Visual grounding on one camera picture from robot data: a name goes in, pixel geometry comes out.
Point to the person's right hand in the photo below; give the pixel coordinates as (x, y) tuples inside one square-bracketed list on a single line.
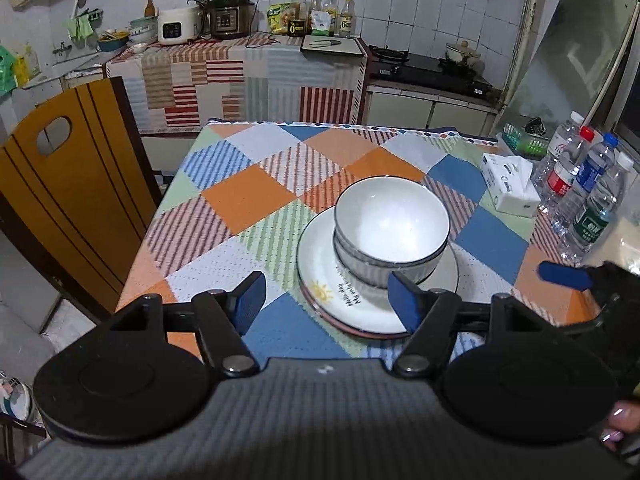
[(620, 422)]

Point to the cream wall pipe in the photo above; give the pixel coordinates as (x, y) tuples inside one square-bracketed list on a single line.
[(525, 25)]

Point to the dark pressure cooker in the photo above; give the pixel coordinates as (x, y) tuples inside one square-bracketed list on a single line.
[(231, 15)]

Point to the kitchen knife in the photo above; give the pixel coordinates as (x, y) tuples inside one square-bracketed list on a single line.
[(324, 43)]

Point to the small black object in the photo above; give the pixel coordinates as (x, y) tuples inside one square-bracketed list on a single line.
[(537, 125)]

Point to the white tissue pack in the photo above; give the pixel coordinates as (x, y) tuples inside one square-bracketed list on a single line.
[(510, 185)]

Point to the clear water bottle white cap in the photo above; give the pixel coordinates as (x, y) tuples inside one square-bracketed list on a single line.
[(562, 137)]

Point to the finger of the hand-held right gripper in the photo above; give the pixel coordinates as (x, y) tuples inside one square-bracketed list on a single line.
[(582, 325), (565, 275)]

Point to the green plastic basket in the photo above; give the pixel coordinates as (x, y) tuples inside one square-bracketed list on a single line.
[(520, 140)]

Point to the white base cabinet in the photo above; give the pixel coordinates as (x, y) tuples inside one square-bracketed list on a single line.
[(400, 110)]

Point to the checked patterned tablecloth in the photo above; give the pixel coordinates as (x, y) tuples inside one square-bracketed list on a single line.
[(250, 195)]

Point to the stack of white bowls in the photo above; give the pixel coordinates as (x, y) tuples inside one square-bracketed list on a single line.
[(142, 30)]

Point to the black gas stove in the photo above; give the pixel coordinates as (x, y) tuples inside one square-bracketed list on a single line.
[(425, 72)]

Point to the blue label water bottle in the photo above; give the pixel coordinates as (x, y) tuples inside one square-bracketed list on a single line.
[(595, 170)]

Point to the pink rimmed plate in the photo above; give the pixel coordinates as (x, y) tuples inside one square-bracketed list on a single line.
[(340, 322)]

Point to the stainless steel panel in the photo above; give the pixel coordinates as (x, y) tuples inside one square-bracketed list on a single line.
[(565, 50)]

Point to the white cooking pot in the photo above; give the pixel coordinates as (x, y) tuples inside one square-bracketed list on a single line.
[(462, 54)]

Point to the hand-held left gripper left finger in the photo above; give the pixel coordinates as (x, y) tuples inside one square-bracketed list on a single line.
[(250, 301)]

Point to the brown wooden chair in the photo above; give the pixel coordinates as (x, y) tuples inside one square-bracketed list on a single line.
[(75, 195)]

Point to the yellow green food packet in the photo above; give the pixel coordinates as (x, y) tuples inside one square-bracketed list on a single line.
[(278, 19)]

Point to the white ribbed bowl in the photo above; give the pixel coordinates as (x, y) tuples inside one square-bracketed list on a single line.
[(367, 272)]

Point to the yellow plastic bag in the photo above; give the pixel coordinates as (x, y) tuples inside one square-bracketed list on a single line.
[(27, 62)]

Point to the white sun print plate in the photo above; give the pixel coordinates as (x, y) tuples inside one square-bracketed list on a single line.
[(320, 265)]

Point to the white bowl dark rim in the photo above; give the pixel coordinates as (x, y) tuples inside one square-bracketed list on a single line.
[(392, 220)]

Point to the dark sauce bottle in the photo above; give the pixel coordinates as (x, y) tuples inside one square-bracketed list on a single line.
[(298, 17)]

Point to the green hanging cloth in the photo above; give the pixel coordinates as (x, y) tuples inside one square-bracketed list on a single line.
[(81, 26)]

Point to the small white bowl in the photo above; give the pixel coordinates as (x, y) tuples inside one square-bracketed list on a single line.
[(137, 48)]

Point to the striped counter cloth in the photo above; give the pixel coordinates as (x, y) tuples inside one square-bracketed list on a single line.
[(225, 80)]

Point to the red label water bottle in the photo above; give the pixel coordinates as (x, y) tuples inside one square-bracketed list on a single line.
[(561, 182)]

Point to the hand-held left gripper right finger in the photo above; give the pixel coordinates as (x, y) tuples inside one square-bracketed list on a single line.
[(402, 305)]

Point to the green label water bottle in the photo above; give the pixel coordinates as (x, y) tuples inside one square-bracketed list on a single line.
[(592, 227)]

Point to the white rice cooker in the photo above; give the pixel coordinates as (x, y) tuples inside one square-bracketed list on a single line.
[(179, 27)]

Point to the metal wall faucet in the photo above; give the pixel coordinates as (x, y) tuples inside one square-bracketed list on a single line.
[(62, 50)]

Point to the yellow oil bottle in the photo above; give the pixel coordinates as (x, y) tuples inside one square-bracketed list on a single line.
[(347, 17), (316, 7), (331, 7)]

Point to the blue basin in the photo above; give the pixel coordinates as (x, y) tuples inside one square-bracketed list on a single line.
[(112, 42)]

